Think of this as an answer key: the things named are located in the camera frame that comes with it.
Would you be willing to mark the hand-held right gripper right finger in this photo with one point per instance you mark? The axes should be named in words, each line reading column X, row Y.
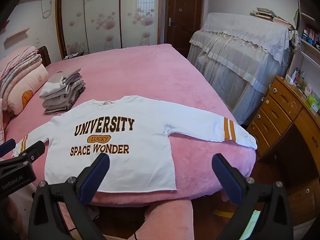
column 225, row 177

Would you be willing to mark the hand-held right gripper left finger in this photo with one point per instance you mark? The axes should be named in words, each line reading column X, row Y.
column 96, row 177

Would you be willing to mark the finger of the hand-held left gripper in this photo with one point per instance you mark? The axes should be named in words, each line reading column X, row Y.
column 7, row 146
column 30, row 153

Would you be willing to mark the white printed sweatshirt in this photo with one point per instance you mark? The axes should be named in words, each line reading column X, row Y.
column 140, row 175

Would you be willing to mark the stack of folded grey clothes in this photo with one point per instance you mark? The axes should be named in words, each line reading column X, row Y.
column 62, row 95

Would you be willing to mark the cartoon print pillow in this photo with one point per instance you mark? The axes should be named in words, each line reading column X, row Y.
column 27, row 87

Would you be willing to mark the person's leg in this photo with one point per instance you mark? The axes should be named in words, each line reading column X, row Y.
column 170, row 220

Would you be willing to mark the folded pink striped quilts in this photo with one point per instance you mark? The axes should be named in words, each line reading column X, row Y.
column 17, row 60

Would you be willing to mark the wooden desk with drawers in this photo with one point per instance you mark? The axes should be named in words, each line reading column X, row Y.
column 280, row 110

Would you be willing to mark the dark wooden headboard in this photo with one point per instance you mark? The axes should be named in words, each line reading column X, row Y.
column 45, row 56

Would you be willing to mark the pink bed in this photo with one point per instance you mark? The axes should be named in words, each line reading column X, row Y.
column 150, row 75

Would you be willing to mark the group of small bottles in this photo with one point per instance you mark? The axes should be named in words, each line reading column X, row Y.
column 297, row 78

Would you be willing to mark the white lace covered piano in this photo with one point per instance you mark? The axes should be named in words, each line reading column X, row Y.
column 237, row 55

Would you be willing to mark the floral sliding door wardrobe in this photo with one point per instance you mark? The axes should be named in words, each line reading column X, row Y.
column 105, row 17

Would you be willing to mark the row of shelved books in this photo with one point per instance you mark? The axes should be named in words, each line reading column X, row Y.
column 311, row 37

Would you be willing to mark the brown wooden door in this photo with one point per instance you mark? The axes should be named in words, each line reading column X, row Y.
column 185, row 17

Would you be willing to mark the pile of books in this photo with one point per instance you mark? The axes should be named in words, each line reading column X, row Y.
column 265, row 13

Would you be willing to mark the pale wooden wall shelf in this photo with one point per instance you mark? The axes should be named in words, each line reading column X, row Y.
column 17, row 35

